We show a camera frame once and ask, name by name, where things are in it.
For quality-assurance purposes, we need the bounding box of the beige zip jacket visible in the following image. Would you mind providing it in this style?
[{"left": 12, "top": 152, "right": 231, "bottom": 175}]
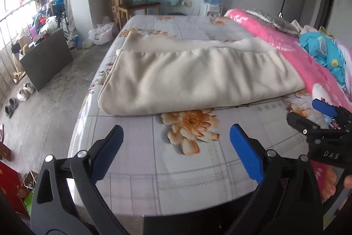
[{"left": 98, "top": 32, "right": 304, "bottom": 117}]

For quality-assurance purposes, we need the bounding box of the blue children's clothing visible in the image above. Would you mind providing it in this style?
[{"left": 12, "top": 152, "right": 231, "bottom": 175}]
[{"left": 299, "top": 32, "right": 346, "bottom": 89}]

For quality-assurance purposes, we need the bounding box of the pink floral blanket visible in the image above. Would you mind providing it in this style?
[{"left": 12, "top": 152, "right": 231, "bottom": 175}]
[{"left": 212, "top": 9, "right": 349, "bottom": 203}]

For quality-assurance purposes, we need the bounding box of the red gift bag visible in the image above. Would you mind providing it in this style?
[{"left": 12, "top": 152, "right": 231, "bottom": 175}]
[{"left": 0, "top": 162, "right": 28, "bottom": 215}]

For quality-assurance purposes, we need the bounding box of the grey furry blanket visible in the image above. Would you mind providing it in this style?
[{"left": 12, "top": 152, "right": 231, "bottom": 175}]
[{"left": 245, "top": 9, "right": 299, "bottom": 37}]

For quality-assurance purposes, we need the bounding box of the floral grey bed sheet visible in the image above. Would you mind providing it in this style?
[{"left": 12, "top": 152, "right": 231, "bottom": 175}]
[{"left": 68, "top": 15, "right": 326, "bottom": 215}]

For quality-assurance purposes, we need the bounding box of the grey slipper pair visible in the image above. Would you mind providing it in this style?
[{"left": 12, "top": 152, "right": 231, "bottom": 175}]
[{"left": 4, "top": 97, "right": 18, "bottom": 118}]

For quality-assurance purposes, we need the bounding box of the white sneaker pair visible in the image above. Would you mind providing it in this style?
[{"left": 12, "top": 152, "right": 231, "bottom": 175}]
[{"left": 17, "top": 82, "right": 36, "bottom": 102}]

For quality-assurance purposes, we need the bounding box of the dark grey low cabinet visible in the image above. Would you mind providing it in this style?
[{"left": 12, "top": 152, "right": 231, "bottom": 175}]
[{"left": 20, "top": 29, "right": 73, "bottom": 91}]

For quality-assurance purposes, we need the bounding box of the white plastic bag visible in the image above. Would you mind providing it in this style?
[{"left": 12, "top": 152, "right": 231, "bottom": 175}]
[{"left": 88, "top": 22, "right": 118, "bottom": 46}]

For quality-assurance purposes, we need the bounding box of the metal balcony railing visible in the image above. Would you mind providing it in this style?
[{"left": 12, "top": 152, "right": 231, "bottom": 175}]
[{"left": 1, "top": 0, "right": 38, "bottom": 104}]

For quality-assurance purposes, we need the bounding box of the wooden chair black seat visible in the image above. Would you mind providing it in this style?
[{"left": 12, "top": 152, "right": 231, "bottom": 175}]
[{"left": 117, "top": 0, "right": 161, "bottom": 22}]

